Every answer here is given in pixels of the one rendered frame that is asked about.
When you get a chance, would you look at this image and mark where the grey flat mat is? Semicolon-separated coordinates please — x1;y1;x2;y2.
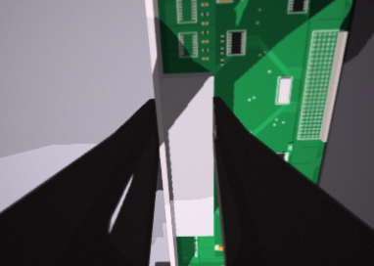
0;0;155;212

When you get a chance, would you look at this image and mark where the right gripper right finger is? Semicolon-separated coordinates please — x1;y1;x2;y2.
212;97;374;266

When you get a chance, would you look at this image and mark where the black metal enclosure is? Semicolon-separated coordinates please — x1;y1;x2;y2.
317;0;374;230

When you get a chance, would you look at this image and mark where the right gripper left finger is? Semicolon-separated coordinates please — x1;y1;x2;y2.
0;99;160;266

